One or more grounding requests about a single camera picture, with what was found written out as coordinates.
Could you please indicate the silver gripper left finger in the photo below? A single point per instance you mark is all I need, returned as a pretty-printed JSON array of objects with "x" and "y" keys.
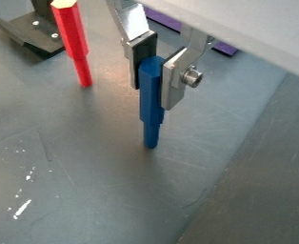
[{"x": 139, "y": 38}]

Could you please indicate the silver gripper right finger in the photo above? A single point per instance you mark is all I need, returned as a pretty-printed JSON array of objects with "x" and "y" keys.
[{"x": 179, "y": 75}]

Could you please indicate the blue hexagonal peg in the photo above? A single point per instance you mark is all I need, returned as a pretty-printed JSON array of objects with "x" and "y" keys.
[{"x": 151, "y": 109}]

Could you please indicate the purple board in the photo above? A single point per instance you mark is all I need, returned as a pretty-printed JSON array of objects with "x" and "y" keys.
[{"x": 171, "y": 17}]

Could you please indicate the red hexagonal peg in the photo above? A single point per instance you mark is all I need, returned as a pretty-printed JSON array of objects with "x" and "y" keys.
[{"x": 68, "y": 18}]

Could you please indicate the black angle bracket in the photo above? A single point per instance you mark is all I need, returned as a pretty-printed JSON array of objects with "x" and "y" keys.
[{"x": 34, "y": 30}]

